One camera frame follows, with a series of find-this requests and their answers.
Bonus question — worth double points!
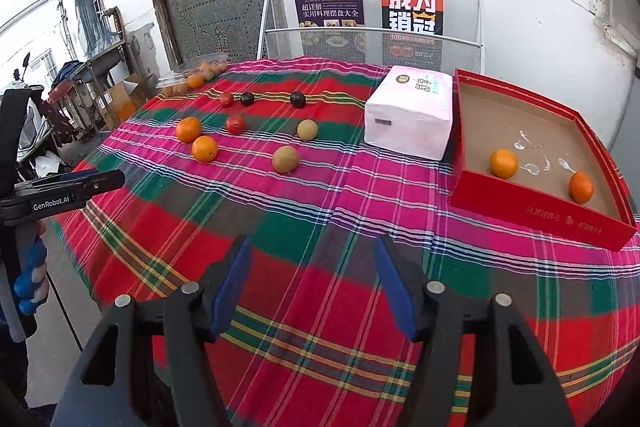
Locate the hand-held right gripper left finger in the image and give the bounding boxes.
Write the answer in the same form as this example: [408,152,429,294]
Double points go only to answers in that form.
[52,235,254,427]

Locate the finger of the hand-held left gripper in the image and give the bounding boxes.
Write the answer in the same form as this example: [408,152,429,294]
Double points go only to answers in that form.
[15,169,101,194]
[30,170,126,208]

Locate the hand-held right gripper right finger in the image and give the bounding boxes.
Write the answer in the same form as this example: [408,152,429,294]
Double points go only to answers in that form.
[373,236,576,427]

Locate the person's left forearm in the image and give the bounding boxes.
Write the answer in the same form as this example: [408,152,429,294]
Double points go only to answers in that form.
[0,314,32,413]

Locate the pile of small brown fruits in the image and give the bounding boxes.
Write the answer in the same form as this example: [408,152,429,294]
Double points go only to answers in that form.
[162,61,227,96]

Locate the person's left hand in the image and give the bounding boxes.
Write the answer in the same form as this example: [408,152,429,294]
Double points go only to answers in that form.
[13,221,51,317]

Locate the parked scooter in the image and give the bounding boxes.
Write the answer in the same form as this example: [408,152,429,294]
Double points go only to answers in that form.
[0,52,53,180]

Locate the cardboard boxes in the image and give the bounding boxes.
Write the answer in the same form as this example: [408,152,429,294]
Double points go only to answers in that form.
[99,74,157,131]

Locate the red plaid tablecloth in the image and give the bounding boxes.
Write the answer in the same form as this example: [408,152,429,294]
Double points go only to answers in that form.
[50,57,640,427]

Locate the metal workbench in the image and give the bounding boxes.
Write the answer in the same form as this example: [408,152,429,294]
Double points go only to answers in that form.
[64,7,132,135]

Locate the brown kiwi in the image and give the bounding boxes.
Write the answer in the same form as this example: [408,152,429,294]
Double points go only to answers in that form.
[272,145,300,173]

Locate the clear plastic fruit container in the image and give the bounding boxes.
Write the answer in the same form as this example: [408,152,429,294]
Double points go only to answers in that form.
[156,53,229,98]

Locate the red cardboard box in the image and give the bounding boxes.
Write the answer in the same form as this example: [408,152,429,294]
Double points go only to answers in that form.
[448,68,638,253]

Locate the white pink tissue pack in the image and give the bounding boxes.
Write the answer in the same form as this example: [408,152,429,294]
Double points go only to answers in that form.
[364,65,454,161]

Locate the black red book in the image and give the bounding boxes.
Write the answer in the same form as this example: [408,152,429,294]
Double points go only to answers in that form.
[380,0,445,60]

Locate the dark cookbook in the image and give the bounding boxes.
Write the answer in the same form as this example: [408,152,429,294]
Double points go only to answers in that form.
[292,0,366,56]

